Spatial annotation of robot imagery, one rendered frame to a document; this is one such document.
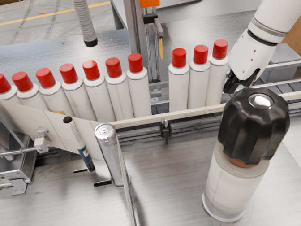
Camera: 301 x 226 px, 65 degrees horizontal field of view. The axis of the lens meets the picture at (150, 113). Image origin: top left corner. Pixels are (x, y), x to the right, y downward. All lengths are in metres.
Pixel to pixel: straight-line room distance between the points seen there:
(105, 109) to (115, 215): 0.26
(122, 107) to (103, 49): 0.53
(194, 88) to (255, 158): 0.32
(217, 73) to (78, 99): 0.35
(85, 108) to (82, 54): 0.52
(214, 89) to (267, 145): 0.35
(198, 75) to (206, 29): 0.63
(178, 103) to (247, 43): 0.22
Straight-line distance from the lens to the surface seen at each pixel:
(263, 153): 0.33
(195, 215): 0.54
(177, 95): 0.61
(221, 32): 1.18
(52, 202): 0.61
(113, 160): 0.47
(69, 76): 0.57
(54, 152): 0.72
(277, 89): 0.83
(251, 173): 0.39
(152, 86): 0.66
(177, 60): 0.56
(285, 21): 0.59
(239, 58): 0.64
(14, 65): 1.19
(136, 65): 0.55
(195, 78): 0.60
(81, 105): 0.61
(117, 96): 0.59
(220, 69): 0.61
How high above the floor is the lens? 1.39
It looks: 47 degrees down
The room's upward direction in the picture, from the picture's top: 6 degrees counter-clockwise
